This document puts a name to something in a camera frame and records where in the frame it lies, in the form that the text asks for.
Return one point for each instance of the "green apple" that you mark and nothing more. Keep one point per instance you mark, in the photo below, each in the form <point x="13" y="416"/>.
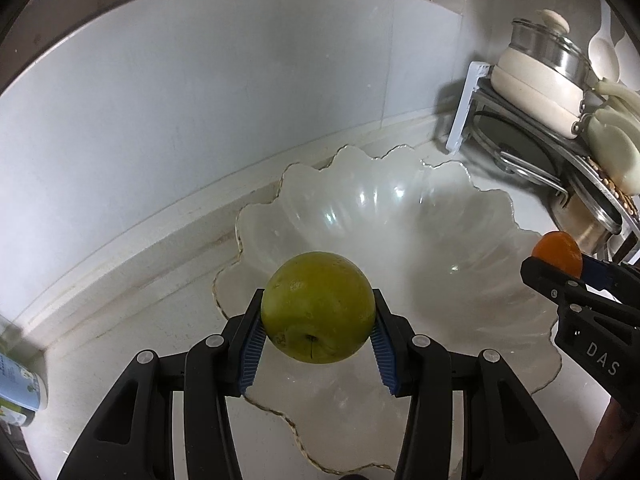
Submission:
<point x="320" y="300"/>

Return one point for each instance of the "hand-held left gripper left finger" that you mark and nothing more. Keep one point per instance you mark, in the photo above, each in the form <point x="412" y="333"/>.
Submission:
<point x="252" y="355"/>

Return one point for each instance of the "white cooking pot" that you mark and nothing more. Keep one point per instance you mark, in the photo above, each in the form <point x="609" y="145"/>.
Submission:
<point x="530" y="90"/>

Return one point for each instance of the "glass lid with white knob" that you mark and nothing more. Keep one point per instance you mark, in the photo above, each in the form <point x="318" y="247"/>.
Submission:
<point x="552" y="20"/>

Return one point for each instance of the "white scalloped bowl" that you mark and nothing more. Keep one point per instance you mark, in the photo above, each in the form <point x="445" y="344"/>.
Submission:
<point x="400" y="220"/>

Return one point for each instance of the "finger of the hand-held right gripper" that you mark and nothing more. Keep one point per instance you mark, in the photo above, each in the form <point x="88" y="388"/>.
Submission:
<point x="597" y="272"/>
<point x="552" y="287"/>

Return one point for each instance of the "white bottle with blue label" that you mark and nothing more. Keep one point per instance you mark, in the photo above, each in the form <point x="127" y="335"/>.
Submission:
<point x="22" y="385"/>

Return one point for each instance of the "stainless steel pot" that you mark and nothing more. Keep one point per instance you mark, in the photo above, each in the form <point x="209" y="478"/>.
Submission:
<point x="585" y="220"/>

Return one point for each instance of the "orange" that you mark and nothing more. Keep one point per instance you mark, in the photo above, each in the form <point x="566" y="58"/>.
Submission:
<point x="557" y="250"/>

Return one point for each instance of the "white ceramic kettle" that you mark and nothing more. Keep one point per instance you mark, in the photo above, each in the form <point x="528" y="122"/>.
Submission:
<point x="617" y="145"/>

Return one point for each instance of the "wooden bead trivet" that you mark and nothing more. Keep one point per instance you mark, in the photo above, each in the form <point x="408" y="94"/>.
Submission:
<point x="612" y="187"/>

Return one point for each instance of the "steel steamer insert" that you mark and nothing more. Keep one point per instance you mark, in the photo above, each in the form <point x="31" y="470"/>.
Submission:
<point x="560" y="62"/>

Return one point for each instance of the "white plastic spoon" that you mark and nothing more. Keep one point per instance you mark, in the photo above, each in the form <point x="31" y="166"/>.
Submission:
<point x="602" y="55"/>
<point x="630" y="52"/>

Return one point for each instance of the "white and grey kitchen rack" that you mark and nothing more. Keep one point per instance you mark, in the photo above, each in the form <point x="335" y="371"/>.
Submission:
<point x="462" y="110"/>

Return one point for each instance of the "bottle with green label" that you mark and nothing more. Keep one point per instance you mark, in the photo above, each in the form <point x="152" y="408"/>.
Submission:
<point x="15" y="417"/>

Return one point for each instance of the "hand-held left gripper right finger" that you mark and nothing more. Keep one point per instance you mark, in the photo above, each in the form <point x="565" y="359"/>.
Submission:
<point x="385" y="360"/>

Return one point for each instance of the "person's right hand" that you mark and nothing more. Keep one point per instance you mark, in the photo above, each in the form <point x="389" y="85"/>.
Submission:
<point x="612" y="440"/>

